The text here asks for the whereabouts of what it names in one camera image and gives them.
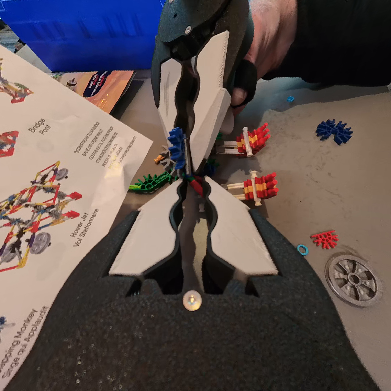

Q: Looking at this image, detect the dark blue toy connector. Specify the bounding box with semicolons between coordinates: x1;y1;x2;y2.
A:
315;119;354;145

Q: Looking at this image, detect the green connector with lime rod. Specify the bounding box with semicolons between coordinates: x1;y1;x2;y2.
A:
128;172;176;193

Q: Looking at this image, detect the blue plastic bin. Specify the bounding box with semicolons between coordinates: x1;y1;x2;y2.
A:
0;0;167;72

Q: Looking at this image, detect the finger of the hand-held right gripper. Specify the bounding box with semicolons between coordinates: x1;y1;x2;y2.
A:
158;59;190;138
189;30;233;172

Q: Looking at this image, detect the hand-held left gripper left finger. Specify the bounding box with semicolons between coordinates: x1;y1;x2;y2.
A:
108;179;185;280

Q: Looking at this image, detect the red snowflake toy connector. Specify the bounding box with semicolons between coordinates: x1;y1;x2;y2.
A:
310;230;339;250

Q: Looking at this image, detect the colourful toy construction model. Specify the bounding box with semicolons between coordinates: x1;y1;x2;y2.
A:
160;122;279;214

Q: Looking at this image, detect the person's right forearm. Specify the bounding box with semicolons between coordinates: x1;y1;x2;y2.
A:
263;0;391;92

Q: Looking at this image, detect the person's right hand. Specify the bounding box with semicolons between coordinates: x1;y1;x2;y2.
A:
230;0;299;118

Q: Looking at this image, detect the white printed instruction sheet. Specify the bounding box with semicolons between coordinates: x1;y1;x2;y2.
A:
0;46;154;388

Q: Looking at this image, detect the grey toy wheel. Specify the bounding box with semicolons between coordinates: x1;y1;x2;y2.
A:
324;254;384;307

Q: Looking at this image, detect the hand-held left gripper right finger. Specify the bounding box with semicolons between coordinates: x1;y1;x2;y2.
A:
204;176;280;281

